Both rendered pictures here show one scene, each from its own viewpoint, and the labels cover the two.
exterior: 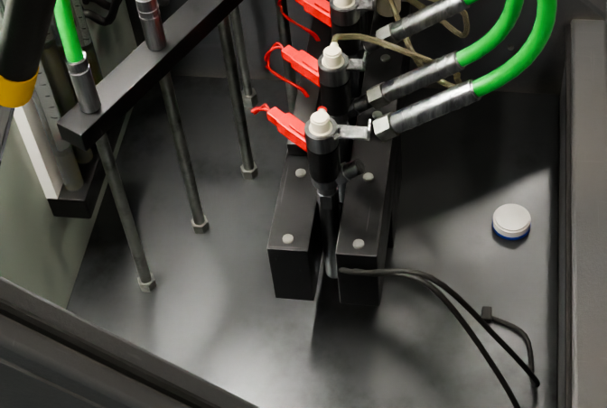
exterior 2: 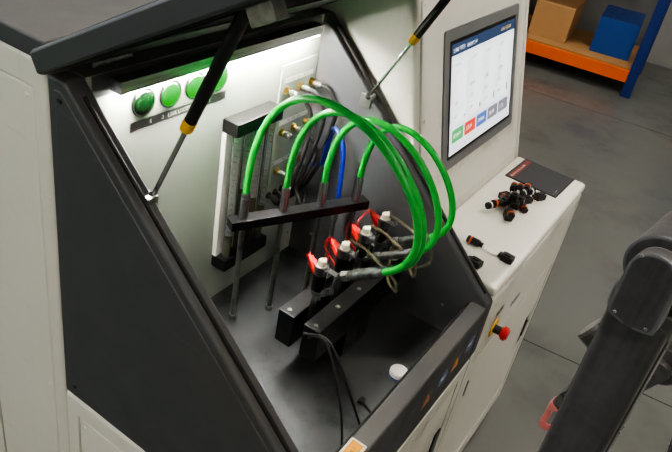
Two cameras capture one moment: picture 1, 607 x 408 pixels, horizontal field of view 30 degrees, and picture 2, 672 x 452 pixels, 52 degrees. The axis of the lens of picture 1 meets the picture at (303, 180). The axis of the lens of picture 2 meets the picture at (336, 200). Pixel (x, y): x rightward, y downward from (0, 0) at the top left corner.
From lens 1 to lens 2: 49 cm
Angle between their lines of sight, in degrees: 22
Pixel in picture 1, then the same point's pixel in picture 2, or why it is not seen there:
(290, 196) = (302, 297)
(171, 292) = (239, 324)
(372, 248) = (319, 330)
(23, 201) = (200, 245)
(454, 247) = (367, 370)
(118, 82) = (259, 215)
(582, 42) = (468, 311)
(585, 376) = (373, 422)
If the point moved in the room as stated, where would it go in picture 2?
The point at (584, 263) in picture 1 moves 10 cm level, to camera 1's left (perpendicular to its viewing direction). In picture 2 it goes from (405, 384) to (355, 365)
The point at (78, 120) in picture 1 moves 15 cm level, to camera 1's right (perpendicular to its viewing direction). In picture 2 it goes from (235, 218) to (303, 243)
